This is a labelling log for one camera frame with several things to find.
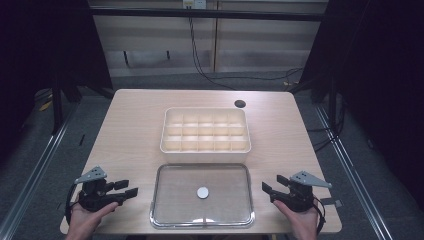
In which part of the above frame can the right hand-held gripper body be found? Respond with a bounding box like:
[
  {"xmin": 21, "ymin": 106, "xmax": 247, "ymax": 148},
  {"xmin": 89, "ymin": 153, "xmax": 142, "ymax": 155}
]
[{"xmin": 270, "ymin": 170, "xmax": 333, "ymax": 213}]

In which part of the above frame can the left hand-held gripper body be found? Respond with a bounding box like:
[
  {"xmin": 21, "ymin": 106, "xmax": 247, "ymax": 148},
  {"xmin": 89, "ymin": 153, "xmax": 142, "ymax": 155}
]
[{"xmin": 73, "ymin": 165, "xmax": 128, "ymax": 213}]

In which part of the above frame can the transparent lid with white knob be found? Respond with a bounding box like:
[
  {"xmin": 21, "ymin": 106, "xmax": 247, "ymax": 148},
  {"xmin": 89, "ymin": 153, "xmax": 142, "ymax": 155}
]
[{"xmin": 149, "ymin": 162, "xmax": 256, "ymax": 230}]

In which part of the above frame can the person's left hand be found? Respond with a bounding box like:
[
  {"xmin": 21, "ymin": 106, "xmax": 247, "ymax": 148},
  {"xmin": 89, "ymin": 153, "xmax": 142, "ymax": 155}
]
[{"xmin": 65, "ymin": 201, "xmax": 120, "ymax": 240}]

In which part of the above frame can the person's right hand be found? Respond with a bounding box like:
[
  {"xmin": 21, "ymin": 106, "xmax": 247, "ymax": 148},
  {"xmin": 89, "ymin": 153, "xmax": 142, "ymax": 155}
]
[{"xmin": 272, "ymin": 198, "xmax": 320, "ymax": 240}]

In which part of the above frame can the white compartment storage box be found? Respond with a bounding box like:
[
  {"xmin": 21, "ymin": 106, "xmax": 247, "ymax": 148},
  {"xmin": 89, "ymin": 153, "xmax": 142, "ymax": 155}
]
[{"xmin": 159, "ymin": 106, "xmax": 252, "ymax": 164}]

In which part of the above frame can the black stand leg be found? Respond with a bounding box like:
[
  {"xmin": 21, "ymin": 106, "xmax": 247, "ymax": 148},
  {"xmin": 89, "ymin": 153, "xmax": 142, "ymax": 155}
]
[{"xmin": 50, "ymin": 78, "xmax": 65, "ymax": 136}]

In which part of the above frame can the black curtain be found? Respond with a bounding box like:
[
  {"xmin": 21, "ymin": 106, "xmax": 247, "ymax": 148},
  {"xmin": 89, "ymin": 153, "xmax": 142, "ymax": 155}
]
[
  {"xmin": 289, "ymin": 0, "xmax": 424, "ymax": 204},
  {"xmin": 0, "ymin": 0, "xmax": 114, "ymax": 164}
]

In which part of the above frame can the black horizontal bar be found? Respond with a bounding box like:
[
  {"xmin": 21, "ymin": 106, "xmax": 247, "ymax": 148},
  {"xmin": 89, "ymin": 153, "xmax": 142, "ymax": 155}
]
[{"xmin": 89, "ymin": 7, "xmax": 329, "ymax": 22}]

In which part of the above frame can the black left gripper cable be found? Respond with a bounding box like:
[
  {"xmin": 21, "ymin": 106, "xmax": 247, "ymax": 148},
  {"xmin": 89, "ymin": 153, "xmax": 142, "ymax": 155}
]
[{"xmin": 65, "ymin": 184, "xmax": 81, "ymax": 225}]

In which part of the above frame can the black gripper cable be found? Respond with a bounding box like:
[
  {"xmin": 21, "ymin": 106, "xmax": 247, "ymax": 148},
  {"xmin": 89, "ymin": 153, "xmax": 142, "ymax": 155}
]
[
  {"xmin": 65, "ymin": 184, "xmax": 81, "ymax": 225},
  {"xmin": 312, "ymin": 195, "xmax": 327, "ymax": 235}
]

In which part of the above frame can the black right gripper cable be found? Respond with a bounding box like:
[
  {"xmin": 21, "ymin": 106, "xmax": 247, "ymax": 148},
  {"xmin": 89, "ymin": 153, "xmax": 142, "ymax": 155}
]
[{"xmin": 312, "ymin": 195, "xmax": 327, "ymax": 235}]

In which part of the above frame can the grey strap tab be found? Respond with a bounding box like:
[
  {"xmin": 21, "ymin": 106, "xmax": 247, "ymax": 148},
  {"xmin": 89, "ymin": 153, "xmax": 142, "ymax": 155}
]
[{"xmin": 320, "ymin": 197, "xmax": 343, "ymax": 208}]

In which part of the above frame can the metal floor rail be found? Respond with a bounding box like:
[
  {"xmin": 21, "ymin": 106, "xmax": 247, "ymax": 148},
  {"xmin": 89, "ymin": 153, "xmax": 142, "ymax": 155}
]
[
  {"xmin": 0, "ymin": 102, "xmax": 80, "ymax": 240},
  {"xmin": 314, "ymin": 105, "xmax": 395, "ymax": 240}
]

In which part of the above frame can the black floor cable bundle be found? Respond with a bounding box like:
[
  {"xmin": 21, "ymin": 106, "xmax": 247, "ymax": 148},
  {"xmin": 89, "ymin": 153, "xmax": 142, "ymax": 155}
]
[{"xmin": 305, "ymin": 94, "xmax": 347, "ymax": 154}]

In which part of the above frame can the black hanging wall cable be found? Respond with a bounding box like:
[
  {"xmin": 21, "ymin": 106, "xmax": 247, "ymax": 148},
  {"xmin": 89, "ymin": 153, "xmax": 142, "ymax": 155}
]
[{"xmin": 187, "ymin": 16, "xmax": 236, "ymax": 91}]

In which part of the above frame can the white wall socket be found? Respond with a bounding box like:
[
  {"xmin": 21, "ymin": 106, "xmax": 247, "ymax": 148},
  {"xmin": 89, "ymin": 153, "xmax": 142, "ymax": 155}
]
[{"xmin": 182, "ymin": 0, "xmax": 207, "ymax": 10}]

